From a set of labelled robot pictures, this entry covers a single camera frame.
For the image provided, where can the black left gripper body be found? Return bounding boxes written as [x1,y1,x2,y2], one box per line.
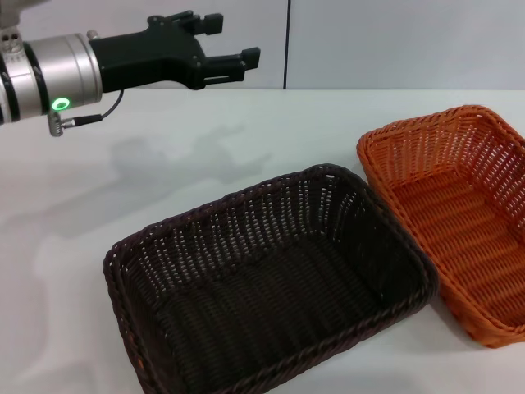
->
[88,11,208,94]

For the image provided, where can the dark brown woven basket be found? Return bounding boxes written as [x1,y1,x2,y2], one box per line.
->
[102,163,440,394]

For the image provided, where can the orange woven basket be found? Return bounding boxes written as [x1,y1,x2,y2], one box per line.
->
[355,104,525,350]

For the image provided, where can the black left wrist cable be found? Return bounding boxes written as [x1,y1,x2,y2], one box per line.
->
[48,89,125,137]

